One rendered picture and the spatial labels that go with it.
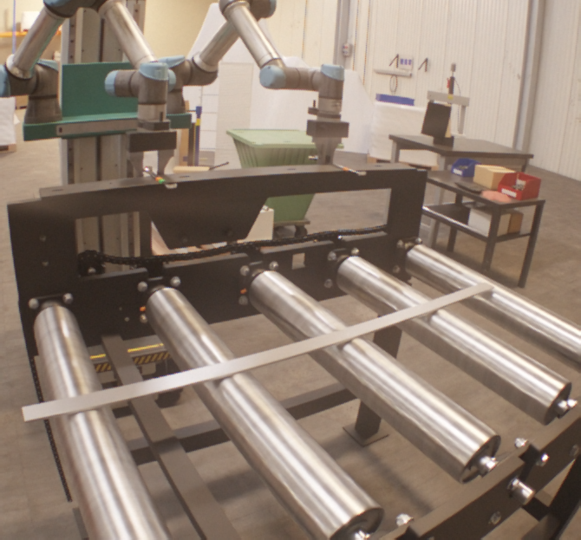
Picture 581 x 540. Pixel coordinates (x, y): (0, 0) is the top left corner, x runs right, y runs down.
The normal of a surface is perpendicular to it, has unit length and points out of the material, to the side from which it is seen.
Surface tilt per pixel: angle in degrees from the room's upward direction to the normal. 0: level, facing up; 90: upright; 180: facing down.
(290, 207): 101
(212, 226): 90
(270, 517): 0
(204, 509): 0
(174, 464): 0
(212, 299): 90
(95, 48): 90
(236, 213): 90
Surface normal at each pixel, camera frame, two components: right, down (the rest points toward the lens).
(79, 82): 0.51, 0.35
